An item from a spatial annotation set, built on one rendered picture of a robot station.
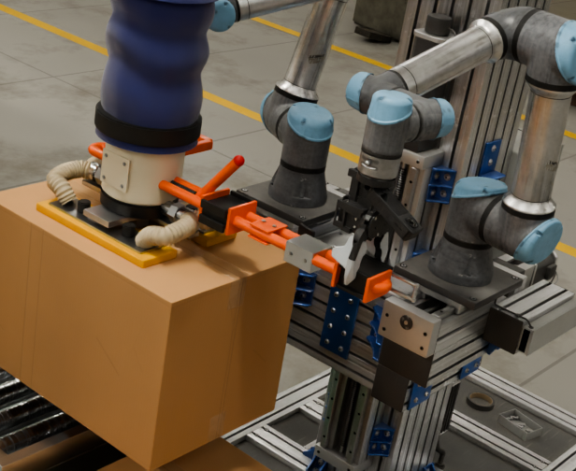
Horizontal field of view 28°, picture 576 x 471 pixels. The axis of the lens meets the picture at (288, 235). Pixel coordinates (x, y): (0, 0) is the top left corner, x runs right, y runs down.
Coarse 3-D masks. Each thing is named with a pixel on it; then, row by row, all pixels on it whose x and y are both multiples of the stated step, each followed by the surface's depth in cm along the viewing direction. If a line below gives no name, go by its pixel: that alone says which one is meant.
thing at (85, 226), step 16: (48, 208) 254; (64, 208) 254; (80, 208) 253; (64, 224) 252; (80, 224) 249; (96, 224) 250; (128, 224) 246; (96, 240) 246; (112, 240) 245; (128, 240) 245; (128, 256) 241; (144, 256) 240; (160, 256) 242
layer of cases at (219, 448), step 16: (208, 448) 277; (224, 448) 279; (112, 464) 265; (128, 464) 266; (176, 464) 269; (192, 464) 270; (208, 464) 271; (224, 464) 272; (240, 464) 273; (256, 464) 274
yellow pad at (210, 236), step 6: (198, 234) 255; (204, 234) 255; (210, 234) 256; (216, 234) 256; (222, 234) 257; (234, 234) 259; (198, 240) 254; (204, 240) 253; (210, 240) 254; (216, 240) 255; (222, 240) 257; (204, 246) 254
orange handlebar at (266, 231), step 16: (96, 144) 261; (208, 144) 273; (176, 192) 244; (240, 224) 235; (256, 224) 233; (272, 224) 234; (256, 240) 233; (272, 240) 230; (320, 256) 225; (384, 288) 218
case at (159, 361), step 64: (0, 192) 263; (0, 256) 261; (64, 256) 246; (192, 256) 248; (256, 256) 253; (0, 320) 267; (64, 320) 251; (128, 320) 237; (192, 320) 235; (256, 320) 253; (64, 384) 256; (128, 384) 242; (192, 384) 243; (256, 384) 263; (128, 448) 246; (192, 448) 252
